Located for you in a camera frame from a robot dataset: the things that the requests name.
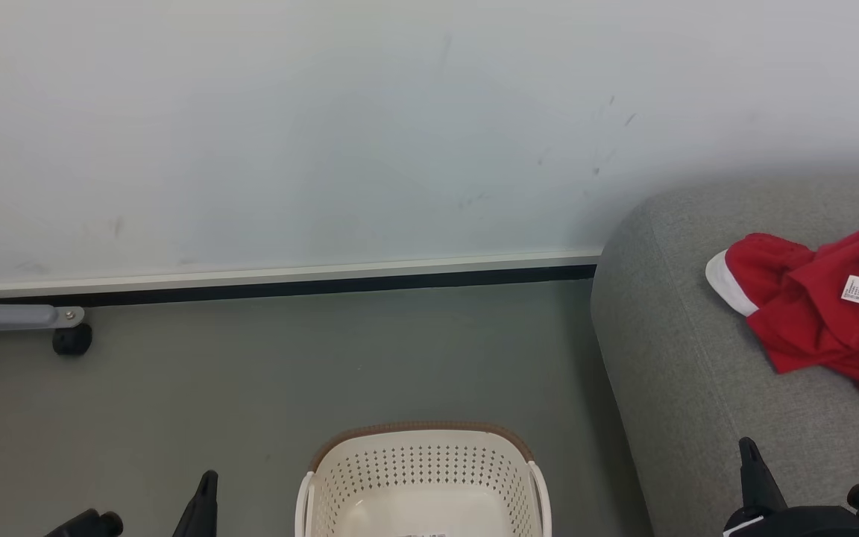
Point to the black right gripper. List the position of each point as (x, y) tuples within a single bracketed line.
[(795, 523)]

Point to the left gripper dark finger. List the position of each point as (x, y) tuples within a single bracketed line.
[(202, 511)]

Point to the red and white garment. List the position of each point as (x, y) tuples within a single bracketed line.
[(802, 313)]

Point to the cream perforated laundry basket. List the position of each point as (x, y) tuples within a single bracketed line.
[(422, 470)]

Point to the grey fabric sofa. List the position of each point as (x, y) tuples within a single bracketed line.
[(683, 358)]

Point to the black caster wheel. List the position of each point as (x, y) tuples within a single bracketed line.
[(71, 341)]

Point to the grey metal furniture leg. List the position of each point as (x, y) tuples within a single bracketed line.
[(12, 317)]

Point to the white black wall baseboard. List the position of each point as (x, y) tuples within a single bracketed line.
[(288, 280)]

